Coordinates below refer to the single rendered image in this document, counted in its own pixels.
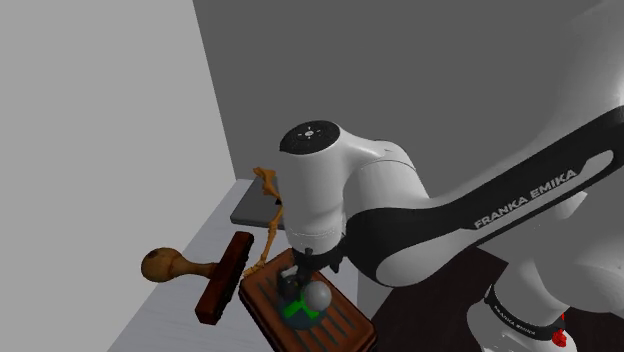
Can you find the brown wooden slatted tray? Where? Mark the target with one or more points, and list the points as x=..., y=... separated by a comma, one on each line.
x=351, y=331

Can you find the grey flat tablet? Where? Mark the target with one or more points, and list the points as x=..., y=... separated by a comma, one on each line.
x=253, y=209

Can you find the dark robot stand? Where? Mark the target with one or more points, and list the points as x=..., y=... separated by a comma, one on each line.
x=438, y=302

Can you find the grey ball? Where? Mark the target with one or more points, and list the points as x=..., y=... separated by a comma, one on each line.
x=318, y=295

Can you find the dark disc with green cross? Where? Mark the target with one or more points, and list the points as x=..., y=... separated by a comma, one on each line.
x=298, y=314

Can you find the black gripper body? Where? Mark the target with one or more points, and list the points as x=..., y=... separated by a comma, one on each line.
x=317, y=261

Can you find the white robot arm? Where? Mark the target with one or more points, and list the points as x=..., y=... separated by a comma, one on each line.
x=390, y=195

